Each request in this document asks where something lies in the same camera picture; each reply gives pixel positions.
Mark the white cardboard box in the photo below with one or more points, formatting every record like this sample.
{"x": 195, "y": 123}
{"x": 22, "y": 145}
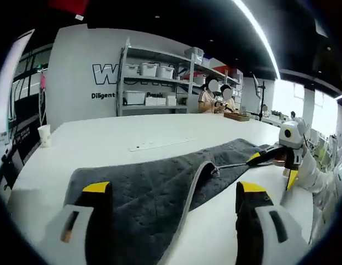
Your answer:
{"x": 171, "y": 100}
{"x": 161, "y": 101}
{"x": 151, "y": 101}

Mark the grey bin stack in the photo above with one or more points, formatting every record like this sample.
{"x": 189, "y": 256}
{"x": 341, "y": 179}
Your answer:
{"x": 194, "y": 55}

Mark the red ceiling banner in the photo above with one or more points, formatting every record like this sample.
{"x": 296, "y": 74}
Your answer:
{"x": 67, "y": 6}

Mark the white lidded storage bin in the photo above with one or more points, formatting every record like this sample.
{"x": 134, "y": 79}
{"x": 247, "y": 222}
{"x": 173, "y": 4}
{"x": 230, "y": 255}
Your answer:
{"x": 165, "y": 72}
{"x": 132, "y": 70}
{"x": 148, "y": 70}

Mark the grey towel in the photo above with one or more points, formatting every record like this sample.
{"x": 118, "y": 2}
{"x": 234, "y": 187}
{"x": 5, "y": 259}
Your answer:
{"x": 149, "y": 187}

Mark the black cabinet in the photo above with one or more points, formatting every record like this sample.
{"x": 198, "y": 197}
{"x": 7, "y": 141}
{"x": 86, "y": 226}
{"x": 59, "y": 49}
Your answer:
{"x": 26, "y": 140}

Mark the wooden tray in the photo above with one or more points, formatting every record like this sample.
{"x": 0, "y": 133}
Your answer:
{"x": 237, "y": 116}

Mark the white paper cup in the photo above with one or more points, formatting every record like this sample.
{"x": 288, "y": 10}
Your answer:
{"x": 44, "y": 136}

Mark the ceiling light strip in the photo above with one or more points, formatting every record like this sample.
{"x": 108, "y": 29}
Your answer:
{"x": 259, "y": 36}

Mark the grey metal shelving rack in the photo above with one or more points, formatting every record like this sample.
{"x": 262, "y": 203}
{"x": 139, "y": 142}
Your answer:
{"x": 120, "y": 82}

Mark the pink cloth on stand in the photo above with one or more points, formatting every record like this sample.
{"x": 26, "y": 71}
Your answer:
{"x": 43, "y": 80}

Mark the large white storage bin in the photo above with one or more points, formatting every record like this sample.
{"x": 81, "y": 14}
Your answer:
{"x": 134, "y": 97}

